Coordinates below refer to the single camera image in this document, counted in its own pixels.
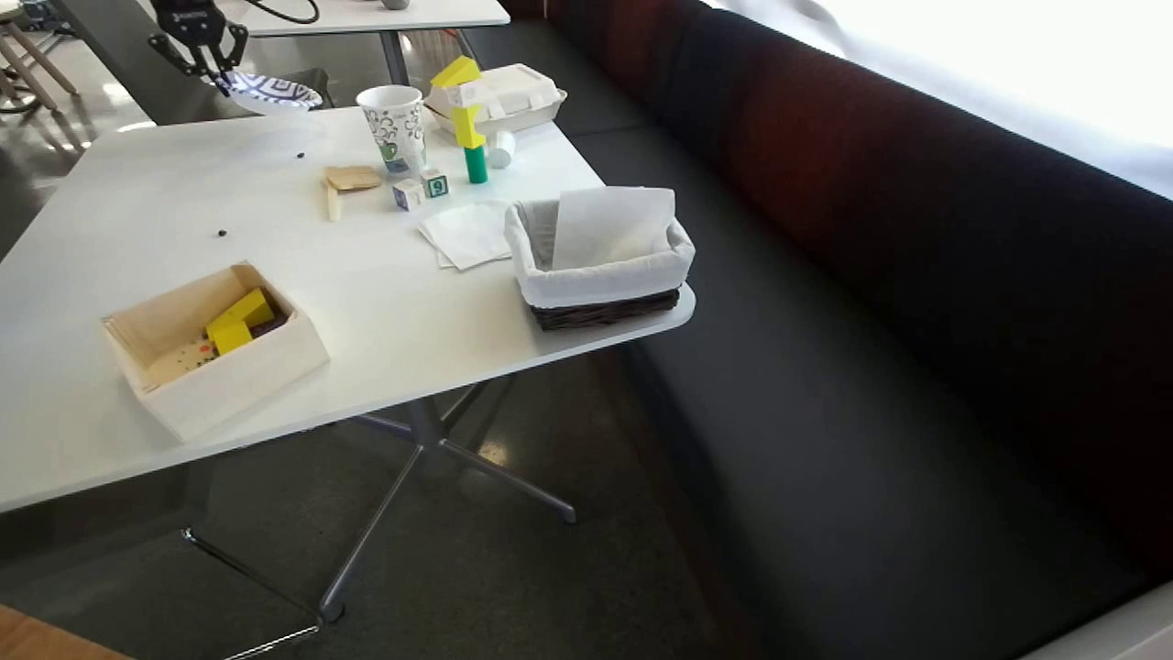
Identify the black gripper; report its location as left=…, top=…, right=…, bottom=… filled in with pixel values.
left=145, top=0, right=256, bottom=102

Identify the white paper napkin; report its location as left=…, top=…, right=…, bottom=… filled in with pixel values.
left=415, top=200, right=517, bottom=275

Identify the dark bench sofa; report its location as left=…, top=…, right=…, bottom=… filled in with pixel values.
left=463, top=0, right=1173, bottom=660

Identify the yellow upright toy block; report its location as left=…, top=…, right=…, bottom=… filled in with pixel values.
left=446, top=102, right=487, bottom=156

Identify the yellow toy block in box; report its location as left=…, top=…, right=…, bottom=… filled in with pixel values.
left=203, top=285, right=278, bottom=360

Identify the wooden utensil on table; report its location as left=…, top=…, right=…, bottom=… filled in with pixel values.
left=324, top=163, right=388, bottom=200

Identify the metal table base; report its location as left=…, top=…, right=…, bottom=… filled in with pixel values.
left=179, top=373, right=583, bottom=638

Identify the yellow wedge toy block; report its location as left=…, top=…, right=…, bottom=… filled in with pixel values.
left=430, top=54, right=485, bottom=96

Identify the patterned paper coffee cup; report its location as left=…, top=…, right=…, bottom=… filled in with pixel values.
left=351, top=83, right=430, bottom=179

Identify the white wooden box red label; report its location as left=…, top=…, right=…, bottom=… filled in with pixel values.
left=101, top=257, right=335, bottom=443

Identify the dark basket with white liner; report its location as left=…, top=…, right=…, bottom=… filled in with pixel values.
left=504, top=185, right=699, bottom=335

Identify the metal chair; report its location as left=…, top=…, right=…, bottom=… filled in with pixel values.
left=0, top=0, right=102, bottom=158

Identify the white foam takeout box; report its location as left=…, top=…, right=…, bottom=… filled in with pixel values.
left=422, top=64, right=572, bottom=135

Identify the small white round object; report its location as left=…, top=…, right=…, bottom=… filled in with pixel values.
left=487, top=126, right=520, bottom=174

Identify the thin black cable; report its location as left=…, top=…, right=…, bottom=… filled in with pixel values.
left=247, top=0, right=328, bottom=30

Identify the white paper sheet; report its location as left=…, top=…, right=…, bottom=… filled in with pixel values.
left=550, top=185, right=680, bottom=273

